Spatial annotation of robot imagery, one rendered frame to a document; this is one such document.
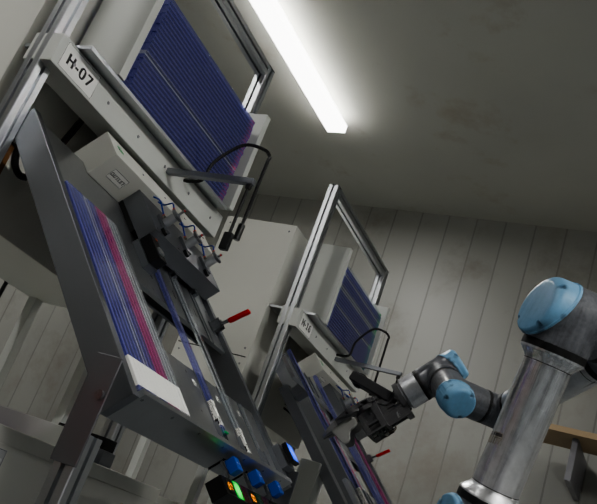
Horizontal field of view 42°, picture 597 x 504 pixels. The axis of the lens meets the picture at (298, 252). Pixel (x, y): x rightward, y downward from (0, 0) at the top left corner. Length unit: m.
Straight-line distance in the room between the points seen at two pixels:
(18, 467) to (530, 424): 0.93
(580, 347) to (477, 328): 3.79
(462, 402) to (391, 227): 4.05
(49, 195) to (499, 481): 0.96
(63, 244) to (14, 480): 0.45
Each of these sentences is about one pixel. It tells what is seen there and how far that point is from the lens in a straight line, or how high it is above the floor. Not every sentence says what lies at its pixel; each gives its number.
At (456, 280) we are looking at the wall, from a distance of 5.38.
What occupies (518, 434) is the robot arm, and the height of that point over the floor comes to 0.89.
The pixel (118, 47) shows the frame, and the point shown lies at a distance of 1.87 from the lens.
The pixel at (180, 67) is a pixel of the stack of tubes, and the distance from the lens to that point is 2.00.
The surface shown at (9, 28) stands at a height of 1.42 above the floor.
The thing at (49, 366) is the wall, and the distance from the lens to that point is 6.08.
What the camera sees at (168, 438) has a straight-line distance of 1.42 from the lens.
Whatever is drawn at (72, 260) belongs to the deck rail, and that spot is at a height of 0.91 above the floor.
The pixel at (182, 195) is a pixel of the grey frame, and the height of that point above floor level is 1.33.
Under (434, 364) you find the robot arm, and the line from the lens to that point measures 1.82.
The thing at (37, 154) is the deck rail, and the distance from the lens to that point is 1.63.
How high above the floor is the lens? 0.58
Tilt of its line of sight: 20 degrees up
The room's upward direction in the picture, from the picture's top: 20 degrees clockwise
